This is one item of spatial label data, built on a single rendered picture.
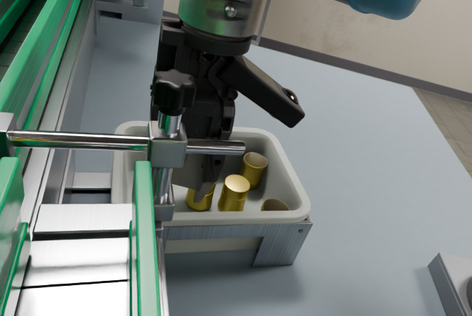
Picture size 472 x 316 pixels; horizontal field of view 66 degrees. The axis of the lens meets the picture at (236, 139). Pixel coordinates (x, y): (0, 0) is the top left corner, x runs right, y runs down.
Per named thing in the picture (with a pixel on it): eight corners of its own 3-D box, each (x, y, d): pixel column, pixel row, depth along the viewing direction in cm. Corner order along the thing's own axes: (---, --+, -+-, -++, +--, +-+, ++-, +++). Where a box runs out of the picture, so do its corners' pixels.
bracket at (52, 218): (46, 252, 33) (40, 197, 29) (153, 248, 36) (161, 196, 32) (38, 288, 30) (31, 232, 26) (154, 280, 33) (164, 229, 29)
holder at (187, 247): (72, 171, 51) (70, 125, 46) (256, 175, 59) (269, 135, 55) (52, 281, 38) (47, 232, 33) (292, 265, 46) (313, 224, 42)
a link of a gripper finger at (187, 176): (157, 199, 44) (166, 131, 40) (205, 200, 46) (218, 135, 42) (159, 216, 42) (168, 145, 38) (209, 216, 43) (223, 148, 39)
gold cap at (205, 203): (209, 192, 51) (215, 168, 48) (213, 212, 48) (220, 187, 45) (183, 192, 49) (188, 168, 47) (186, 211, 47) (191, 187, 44)
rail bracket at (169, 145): (13, 198, 28) (-11, 47, 21) (221, 197, 34) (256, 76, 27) (3, 228, 26) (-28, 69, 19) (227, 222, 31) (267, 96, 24)
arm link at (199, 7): (255, -23, 37) (278, 3, 30) (244, 22, 39) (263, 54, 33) (180, -38, 34) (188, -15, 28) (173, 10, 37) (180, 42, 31)
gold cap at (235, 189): (239, 197, 51) (247, 173, 49) (245, 216, 48) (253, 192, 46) (215, 196, 50) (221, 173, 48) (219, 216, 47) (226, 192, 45)
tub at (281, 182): (112, 168, 52) (114, 118, 47) (258, 171, 59) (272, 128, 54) (107, 276, 39) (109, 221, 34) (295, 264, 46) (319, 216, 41)
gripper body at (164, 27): (149, 108, 43) (161, 5, 36) (220, 114, 46) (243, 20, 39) (150, 148, 37) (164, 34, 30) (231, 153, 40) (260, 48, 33)
